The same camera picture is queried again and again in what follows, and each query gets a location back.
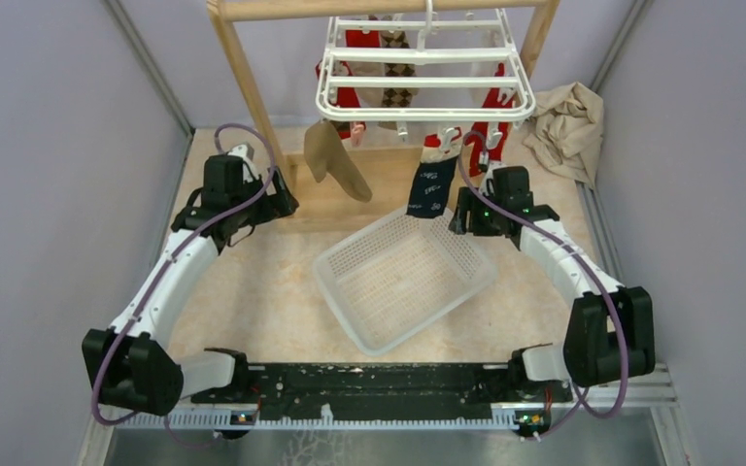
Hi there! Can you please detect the wooden hanger stand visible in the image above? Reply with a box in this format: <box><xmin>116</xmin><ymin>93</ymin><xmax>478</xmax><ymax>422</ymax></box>
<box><xmin>206</xmin><ymin>1</ymin><xmax>559</xmax><ymax>233</ymax></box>

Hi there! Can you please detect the tan brown sock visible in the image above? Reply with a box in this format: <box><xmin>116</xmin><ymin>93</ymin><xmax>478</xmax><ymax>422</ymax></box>
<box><xmin>303</xmin><ymin>121</ymin><xmax>372</xmax><ymax>203</ymax></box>

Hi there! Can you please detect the red santa sock left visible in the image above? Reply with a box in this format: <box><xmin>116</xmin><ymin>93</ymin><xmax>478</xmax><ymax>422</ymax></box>
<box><xmin>327</xmin><ymin>29</ymin><xmax>384</xmax><ymax>141</ymax></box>

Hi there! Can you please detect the white plastic basket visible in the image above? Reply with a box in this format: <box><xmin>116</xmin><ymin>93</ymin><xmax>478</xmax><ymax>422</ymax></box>
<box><xmin>313</xmin><ymin>209</ymin><xmax>498</xmax><ymax>356</ymax></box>

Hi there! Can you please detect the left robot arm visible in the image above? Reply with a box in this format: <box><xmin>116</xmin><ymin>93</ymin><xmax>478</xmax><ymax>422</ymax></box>
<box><xmin>82</xmin><ymin>152</ymin><xmax>298</xmax><ymax>424</ymax></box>

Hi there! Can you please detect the beige crumpled cloth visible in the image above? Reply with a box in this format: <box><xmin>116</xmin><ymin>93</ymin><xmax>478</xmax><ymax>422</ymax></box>
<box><xmin>523</xmin><ymin>82</ymin><xmax>604</xmax><ymax>188</ymax></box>

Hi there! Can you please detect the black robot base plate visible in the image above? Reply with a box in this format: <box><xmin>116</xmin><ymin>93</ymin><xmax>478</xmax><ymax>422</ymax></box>
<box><xmin>190</xmin><ymin>363</ymin><xmax>573</xmax><ymax>429</ymax></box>

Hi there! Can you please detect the navy santa sock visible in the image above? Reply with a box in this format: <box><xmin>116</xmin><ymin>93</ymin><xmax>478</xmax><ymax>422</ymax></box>
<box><xmin>406</xmin><ymin>128</ymin><xmax>462</xmax><ymax>219</ymax></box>

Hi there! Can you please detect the red sock right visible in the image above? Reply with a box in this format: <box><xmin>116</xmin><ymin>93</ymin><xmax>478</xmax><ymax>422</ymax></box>
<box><xmin>464</xmin><ymin>87</ymin><xmax>515</xmax><ymax>177</ymax></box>

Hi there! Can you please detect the brown argyle sock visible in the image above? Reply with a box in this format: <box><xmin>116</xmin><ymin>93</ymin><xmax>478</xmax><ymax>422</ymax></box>
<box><xmin>380</xmin><ymin>31</ymin><xmax>419</xmax><ymax>108</ymax></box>

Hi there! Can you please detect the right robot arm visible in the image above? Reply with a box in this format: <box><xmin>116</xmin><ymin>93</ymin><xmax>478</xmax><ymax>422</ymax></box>
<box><xmin>449</xmin><ymin>166</ymin><xmax>656</xmax><ymax>400</ymax></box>

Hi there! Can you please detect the white clip drying hanger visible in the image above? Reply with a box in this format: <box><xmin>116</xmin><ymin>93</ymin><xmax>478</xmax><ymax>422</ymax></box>
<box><xmin>315</xmin><ymin>1</ymin><xmax>536</xmax><ymax>139</ymax></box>

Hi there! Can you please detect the pink clothespin clip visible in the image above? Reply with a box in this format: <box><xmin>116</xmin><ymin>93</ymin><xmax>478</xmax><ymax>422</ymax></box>
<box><xmin>349</xmin><ymin>122</ymin><xmax>366</xmax><ymax>148</ymax></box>

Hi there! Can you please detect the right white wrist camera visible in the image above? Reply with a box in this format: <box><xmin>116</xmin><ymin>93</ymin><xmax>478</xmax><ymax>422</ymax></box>
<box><xmin>478</xmin><ymin>151</ymin><xmax>507</xmax><ymax>191</ymax></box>

